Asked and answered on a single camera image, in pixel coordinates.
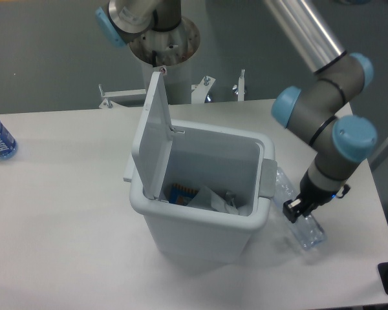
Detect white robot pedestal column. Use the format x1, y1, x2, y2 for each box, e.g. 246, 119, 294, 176
129, 17, 200, 105

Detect silver foil wrapper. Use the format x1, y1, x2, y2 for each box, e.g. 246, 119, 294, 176
224, 191, 237, 209

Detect white left table bracket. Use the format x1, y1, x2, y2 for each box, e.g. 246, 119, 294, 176
98, 84, 146, 109

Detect white middle table bracket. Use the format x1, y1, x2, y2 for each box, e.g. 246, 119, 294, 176
191, 76, 216, 104

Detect crushed clear plastic bottle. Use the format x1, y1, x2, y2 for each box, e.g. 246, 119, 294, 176
272, 167, 327, 251

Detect white trash can lid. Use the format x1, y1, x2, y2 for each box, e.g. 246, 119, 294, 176
124, 72, 173, 200

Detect clear plastic bag with label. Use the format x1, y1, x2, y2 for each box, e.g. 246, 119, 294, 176
187, 186, 239, 215

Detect blue snack wrapper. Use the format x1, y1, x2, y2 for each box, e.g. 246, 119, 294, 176
169, 183, 199, 206

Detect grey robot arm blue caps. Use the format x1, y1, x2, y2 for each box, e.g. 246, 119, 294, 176
95, 1, 376, 222

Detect white plastic trash can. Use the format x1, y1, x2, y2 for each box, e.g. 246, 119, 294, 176
129, 120, 277, 263

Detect white right table bracket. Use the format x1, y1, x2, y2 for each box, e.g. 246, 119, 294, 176
232, 68, 246, 101

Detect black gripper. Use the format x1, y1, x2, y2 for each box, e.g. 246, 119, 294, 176
283, 176, 337, 223

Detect white table bracket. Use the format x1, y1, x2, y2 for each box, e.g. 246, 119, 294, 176
232, 68, 246, 101
98, 84, 146, 109
191, 76, 216, 104

